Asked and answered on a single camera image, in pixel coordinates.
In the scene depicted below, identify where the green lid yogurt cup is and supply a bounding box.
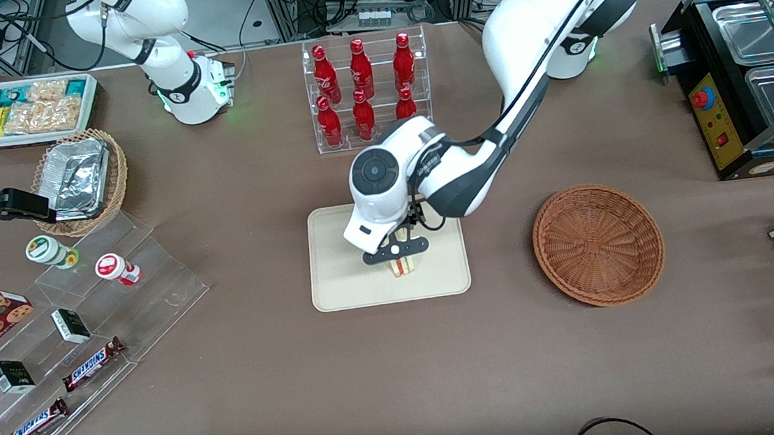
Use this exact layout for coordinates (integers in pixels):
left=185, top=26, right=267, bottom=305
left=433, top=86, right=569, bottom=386
left=24, top=232, right=81, bottom=273

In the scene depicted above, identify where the black food warmer machine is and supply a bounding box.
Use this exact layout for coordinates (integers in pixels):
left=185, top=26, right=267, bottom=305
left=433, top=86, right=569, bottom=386
left=646, top=0, right=774, bottom=187

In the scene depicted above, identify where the round brown wicker basket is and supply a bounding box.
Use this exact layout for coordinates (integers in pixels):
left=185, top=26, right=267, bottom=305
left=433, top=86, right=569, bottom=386
left=528, top=178, right=670, bottom=314

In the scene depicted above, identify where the red label yogurt bottle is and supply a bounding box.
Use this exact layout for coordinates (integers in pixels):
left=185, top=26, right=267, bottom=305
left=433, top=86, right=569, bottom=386
left=94, top=251, right=142, bottom=289

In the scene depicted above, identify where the clear acrylic bottle rack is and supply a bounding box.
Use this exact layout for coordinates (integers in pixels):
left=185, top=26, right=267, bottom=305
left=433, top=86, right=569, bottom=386
left=300, top=25, right=436, bottom=156

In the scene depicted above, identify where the tan wicker basket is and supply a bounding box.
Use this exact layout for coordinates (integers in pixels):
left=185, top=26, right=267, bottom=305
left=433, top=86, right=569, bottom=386
left=26, top=125, right=134, bottom=240

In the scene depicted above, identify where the small black carton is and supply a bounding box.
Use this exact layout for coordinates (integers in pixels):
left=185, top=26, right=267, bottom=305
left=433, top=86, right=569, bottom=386
left=50, top=306, right=92, bottom=346
left=0, top=358, right=36, bottom=396

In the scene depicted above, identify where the silver foil container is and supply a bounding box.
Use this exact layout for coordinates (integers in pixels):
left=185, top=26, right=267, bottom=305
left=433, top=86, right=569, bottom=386
left=37, top=137, right=116, bottom=223

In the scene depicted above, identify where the triangle sandwich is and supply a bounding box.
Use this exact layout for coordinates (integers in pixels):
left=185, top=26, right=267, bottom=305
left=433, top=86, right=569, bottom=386
left=388, top=253, right=421, bottom=279

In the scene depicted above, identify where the black cable loop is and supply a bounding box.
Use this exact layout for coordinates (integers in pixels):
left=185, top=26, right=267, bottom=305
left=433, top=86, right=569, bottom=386
left=563, top=413, right=666, bottom=435

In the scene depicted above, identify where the snickers bar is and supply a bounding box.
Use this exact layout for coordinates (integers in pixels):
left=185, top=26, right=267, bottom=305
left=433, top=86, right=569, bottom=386
left=0, top=398, right=70, bottom=435
left=58, top=337, right=129, bottom=394

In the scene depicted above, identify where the cream rectangular tray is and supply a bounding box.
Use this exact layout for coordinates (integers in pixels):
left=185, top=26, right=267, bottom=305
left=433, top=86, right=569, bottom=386
left=304, top=193, right=474, bottom=314

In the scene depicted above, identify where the red cola bottle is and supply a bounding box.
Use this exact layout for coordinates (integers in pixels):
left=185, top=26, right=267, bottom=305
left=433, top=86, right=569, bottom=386
left=347, top=37, right=376, bottom=101
left=311, top=43, right=343, bottom=105
left=351, top=89, right=378, bottom=142
left=394, top=85, right=418, bottom=121
left=315, top=94, right=344, bottom=149
left=391, top=31, right=418, bottom=91

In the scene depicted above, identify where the clear acrylic stepped display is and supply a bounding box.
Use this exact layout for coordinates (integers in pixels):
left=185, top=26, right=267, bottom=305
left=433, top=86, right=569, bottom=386
left=0, top=202, right=223, bottom=435

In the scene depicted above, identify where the clear cracker bag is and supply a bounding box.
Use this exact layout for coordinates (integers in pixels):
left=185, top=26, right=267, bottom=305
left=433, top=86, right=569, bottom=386
left=40, top=94, right=86, bottom=133
left=1, top=101, right=44, bottom=136
left=27, top=79, right=69, bottom=104

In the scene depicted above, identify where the white power strip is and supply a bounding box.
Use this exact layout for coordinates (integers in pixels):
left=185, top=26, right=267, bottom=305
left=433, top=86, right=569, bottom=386
left=357, top=7, right=394, bottom=30

